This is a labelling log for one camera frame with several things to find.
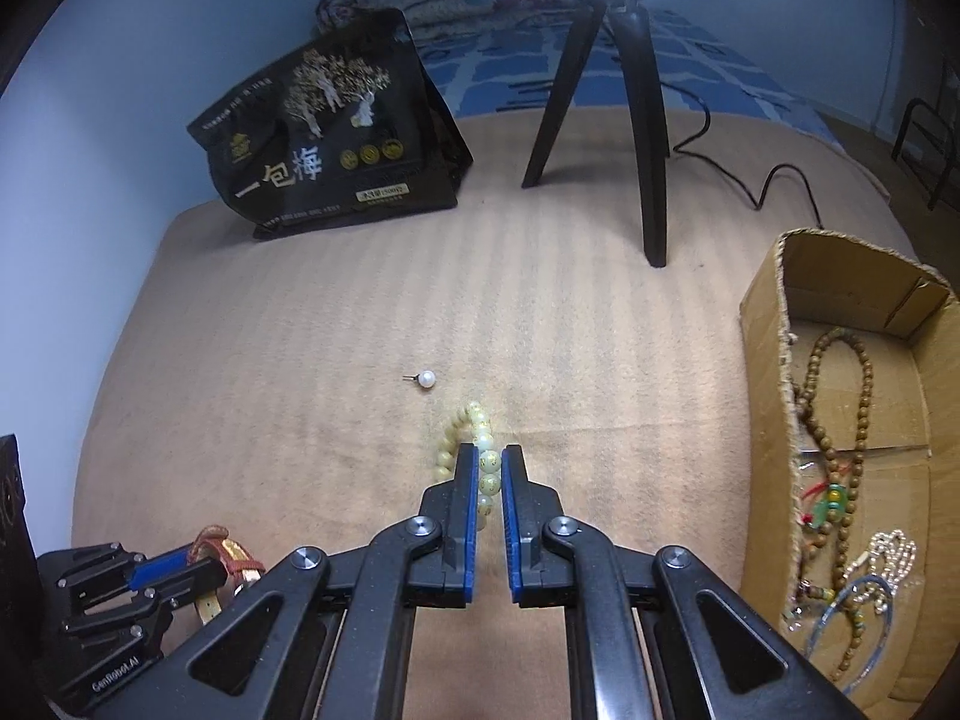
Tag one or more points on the black tripod stand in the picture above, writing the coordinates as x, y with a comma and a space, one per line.
608, 58

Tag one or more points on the red strap wristwatch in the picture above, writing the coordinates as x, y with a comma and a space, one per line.
242, 570

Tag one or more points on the black snack bag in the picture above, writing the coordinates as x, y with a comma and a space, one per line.
347, 129

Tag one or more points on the small pearl earring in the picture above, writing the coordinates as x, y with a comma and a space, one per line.
426, 379

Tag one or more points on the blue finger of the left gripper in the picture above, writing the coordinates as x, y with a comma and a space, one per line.
149, 572

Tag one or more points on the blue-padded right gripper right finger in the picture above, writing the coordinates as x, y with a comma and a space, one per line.
650, 635

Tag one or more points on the black clothes rack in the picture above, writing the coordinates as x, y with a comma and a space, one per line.
927, 145

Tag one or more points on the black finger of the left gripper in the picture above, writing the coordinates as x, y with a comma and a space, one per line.
188, 584

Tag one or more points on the cardboard box tray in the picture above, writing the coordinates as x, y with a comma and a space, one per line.
852, 538

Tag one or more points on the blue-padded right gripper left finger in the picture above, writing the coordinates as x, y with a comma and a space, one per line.
323, 635

